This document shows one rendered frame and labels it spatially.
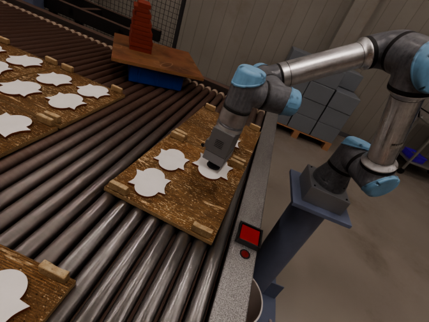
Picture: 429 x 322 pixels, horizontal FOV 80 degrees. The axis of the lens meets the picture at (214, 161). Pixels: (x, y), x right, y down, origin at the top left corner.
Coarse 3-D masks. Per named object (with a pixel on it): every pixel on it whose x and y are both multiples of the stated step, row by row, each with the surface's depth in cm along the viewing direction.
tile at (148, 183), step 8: (152, 168) 85; (136, 176) 80; (144, 176) 81; (152, 176) 82; (160, 176) 83; (136, 184) 77; (144, 184) 78; (152, 184) 79; (160, 184) 80; (136, 192) 75; (144, 192) 75; (152, 192) 76; (160, 192) 77
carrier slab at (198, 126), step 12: (204, 108) 140; (192, 120) 124; (204, 120) 128; (216, 120) 132; (192, 132) 114; (204, 132) 118; (252, 132) 134; (192, 144) 107; (240, 144) 120; (252, 144) 123; (240, 156) 111
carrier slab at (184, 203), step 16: (160, 144) 99; (176, 144) 103; (144, 160) 88; (192, 160) 97; (128, 176) 80; (176, 176) 87; (192, 176) 90; (240, 176) 99; (112, 192) 73; (128, 192) 74; (176, 192) 81; (192, 192) 83; (208, 192) 86; (224, 192) 88; (144, 208) 72; (160, 208) 74; (176, 208) 75; (192, 208) 77; (208, 208) 80; (224, 208) 82; (176, 224) 71; (192, 224) 73; (208, 224) 74; (208, 240) 70
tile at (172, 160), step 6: (162, 150) 95; (168, 150) 96; (174, 150) 97; (162, 156) 92; (168, 156) 93; (174, 156) 94; (180, 156) 96; (162, 162) 89; (168, 162) 90; (174, 162) 91; (180, 162) 92; (186, 162) 95; (162, 168) 87; (168, 168) 88; (174, 168) 89; (180, 168) 90
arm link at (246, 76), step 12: (240, 72) 60; (252, 72) 59; (264, 72) 62; (240, 84) 61; (252, 84) 60; (264, 84) 62; (228, 96) 64; (240, 96) 62; (252, 96) 62; (264, 96) 63; (228, 108) 65; (240, 108) 63; (252, 108) 66
